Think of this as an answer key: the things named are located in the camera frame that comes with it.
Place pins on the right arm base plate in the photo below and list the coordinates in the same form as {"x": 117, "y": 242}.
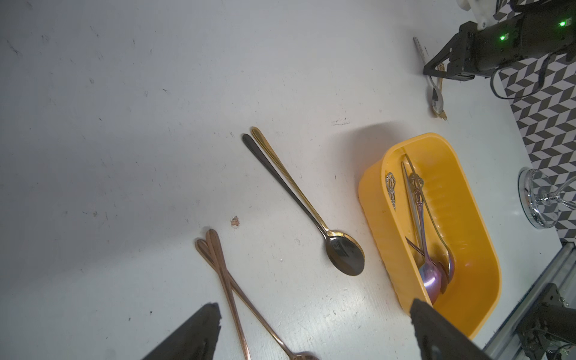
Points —
{"x": 547, "y": 323}

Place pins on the silver ornate handle spoon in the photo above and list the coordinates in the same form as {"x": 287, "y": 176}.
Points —
{"x": 421, "y": 52}

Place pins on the purple iridescent spoon dark handle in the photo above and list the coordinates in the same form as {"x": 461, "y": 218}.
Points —
{"x": 444, "y": 275}

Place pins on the bronze spoon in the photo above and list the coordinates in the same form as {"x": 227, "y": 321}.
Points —
{"x": 215, "y": 247}

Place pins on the aluminium front rail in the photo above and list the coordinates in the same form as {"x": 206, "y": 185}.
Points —
{"x": 505, "y": 343}

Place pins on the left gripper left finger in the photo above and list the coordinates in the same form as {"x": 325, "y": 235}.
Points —
{"x": 195, "y": 339}

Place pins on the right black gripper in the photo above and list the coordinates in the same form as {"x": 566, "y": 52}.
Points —
{"x": 469, "y": 53}

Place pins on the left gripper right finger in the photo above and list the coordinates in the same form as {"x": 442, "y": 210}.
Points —
{"x": 437, "y": 338}

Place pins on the plain silver spoon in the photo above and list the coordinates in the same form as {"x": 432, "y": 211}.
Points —
{"x": 449, "y": 265}

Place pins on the rainbow handle purple spoon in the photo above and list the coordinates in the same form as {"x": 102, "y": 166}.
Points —
{"x": 431, "y": 273}

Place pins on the ornate silver gold spoon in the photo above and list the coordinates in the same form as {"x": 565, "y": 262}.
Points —
{"x": 390, "y": 184}

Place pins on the plain gold long spoon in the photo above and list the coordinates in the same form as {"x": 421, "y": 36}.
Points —
{"x": 264, "y": 144}

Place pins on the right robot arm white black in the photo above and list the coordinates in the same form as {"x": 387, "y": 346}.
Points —
{"x": 540, "y": 29}

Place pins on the yellow plastic storage box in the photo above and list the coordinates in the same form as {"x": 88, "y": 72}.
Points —
{"x": 475, "y": 289}

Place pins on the copper spoon long handle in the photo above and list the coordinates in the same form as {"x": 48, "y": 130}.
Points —
{"x": 202, "y": 247}

